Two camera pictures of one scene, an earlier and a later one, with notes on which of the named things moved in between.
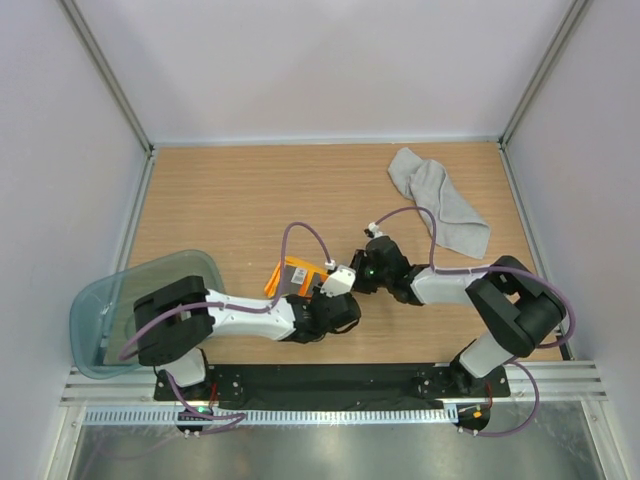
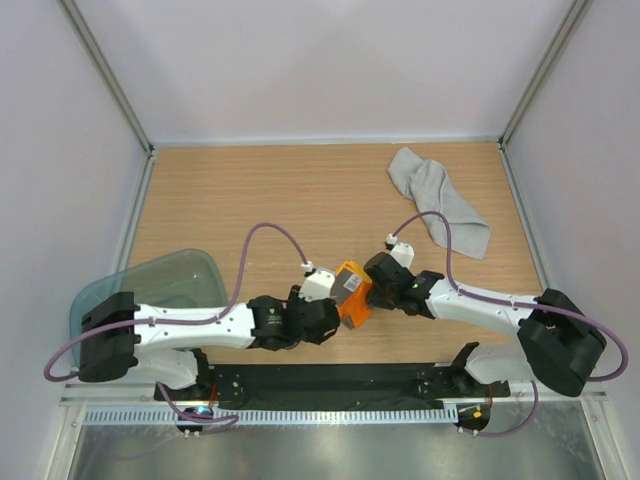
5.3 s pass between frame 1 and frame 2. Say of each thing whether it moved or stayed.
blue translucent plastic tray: stayed
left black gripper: stayed
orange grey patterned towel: moved
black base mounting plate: stayed
